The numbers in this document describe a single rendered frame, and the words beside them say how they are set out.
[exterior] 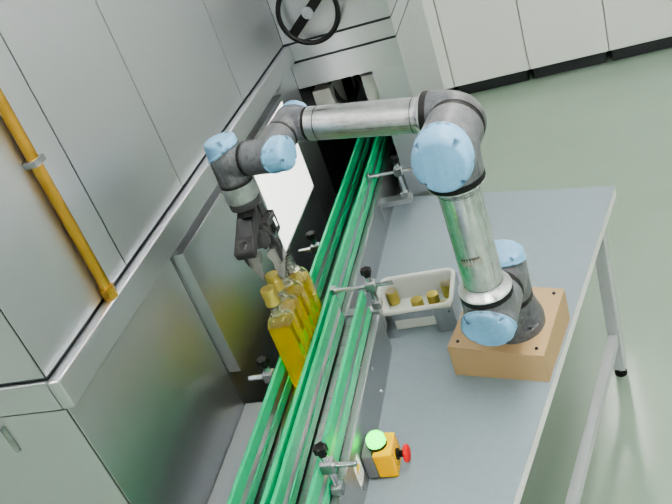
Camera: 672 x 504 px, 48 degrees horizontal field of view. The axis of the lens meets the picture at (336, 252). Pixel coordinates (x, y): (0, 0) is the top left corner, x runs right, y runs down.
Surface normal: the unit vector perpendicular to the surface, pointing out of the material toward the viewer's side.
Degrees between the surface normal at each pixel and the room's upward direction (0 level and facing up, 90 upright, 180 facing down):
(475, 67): 90
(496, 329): 102
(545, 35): 90
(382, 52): 90
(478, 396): 0
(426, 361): 0
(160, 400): 90
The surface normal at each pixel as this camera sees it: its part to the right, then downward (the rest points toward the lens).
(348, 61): -0.18, 0.55
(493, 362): -0.42, 0.58
